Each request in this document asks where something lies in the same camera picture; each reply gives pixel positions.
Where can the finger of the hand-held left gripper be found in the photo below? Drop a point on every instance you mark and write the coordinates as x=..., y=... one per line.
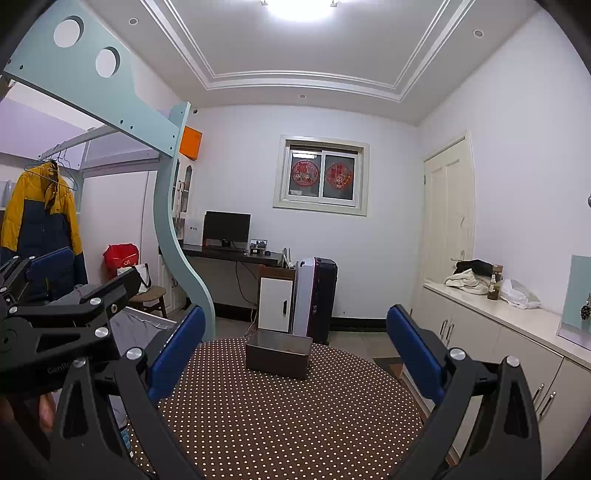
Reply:
x=53, y=272
x=117, y=288

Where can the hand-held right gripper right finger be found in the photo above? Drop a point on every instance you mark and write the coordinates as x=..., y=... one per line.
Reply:
x=415, y=355

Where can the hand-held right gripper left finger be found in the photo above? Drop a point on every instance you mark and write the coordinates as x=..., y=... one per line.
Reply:
x=180, y=350

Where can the grey storage box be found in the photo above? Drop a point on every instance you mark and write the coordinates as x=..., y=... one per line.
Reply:
x=277, y=360

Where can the person's left hand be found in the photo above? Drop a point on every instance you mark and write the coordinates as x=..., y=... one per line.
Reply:
x=46, y=410

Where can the white tote bag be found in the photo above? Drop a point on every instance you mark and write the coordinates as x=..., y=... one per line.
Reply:
x=141, y=277

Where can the red bag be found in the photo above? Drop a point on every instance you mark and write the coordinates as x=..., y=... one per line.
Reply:
x=120, y=258

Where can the wooden chair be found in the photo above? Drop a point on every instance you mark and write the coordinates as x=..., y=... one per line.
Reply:
x=150, y=295

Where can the grey bed sheet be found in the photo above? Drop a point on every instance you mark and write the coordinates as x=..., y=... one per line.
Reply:
x=138, y=327

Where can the yellow and navy jacket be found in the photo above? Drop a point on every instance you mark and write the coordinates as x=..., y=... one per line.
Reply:
x=41, y=217

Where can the white sideboard cabinet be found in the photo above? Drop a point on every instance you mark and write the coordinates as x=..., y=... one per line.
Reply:
x=498, y=337

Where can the white cloth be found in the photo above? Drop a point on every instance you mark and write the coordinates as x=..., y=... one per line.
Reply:
x=466, y=280

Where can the white cardboard box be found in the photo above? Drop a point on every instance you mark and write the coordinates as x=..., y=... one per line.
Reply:
x=193, y=230

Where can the small white cabinet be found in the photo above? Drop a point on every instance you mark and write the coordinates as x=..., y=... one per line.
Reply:
x=274, y=304

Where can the brown bottle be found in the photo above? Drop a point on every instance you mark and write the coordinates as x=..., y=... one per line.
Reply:
x=495, y=286

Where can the dark corner desk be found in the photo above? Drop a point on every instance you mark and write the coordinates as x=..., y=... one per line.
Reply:
x=221, y=254

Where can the dark suitcase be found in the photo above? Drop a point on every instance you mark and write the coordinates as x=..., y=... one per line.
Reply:
x=325, y=300

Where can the black cloth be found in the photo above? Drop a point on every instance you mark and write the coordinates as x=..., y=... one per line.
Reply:
x=475, y=266

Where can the white glass-door cabinet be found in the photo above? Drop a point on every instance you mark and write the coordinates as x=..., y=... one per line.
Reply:
x=183, y=194

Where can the white plastic bag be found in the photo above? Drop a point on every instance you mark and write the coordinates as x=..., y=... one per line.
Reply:
x=519, y=295

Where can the black computer monitor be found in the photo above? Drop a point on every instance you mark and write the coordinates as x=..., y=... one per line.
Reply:
x=226, y=228

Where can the brown polka-dot tablecloth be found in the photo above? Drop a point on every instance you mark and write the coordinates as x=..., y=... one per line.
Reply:
x=286, y=415

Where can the white suitcase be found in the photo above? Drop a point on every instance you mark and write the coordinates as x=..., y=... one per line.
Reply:
x=302, y=300

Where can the small desk clutter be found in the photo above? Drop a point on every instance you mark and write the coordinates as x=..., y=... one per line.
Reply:
x=258, y=248

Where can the white door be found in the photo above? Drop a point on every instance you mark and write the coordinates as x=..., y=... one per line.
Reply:
x=450, y=207

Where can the orange box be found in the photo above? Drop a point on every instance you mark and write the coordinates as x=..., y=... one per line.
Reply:
x=191, y=143

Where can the teal picture board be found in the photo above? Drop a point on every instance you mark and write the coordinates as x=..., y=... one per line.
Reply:
x=575, y=286

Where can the pine cone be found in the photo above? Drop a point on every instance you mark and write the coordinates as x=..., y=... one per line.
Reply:
x=585, y=310

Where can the window with red paper-cuts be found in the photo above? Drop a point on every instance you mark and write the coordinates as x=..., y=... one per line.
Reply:
x=323, y=177

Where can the ceiling light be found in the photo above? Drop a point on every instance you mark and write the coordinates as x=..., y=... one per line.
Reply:
x=300, y=8

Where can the teal bunk bed frame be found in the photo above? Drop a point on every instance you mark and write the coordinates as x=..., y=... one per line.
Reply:
x=166, y=221

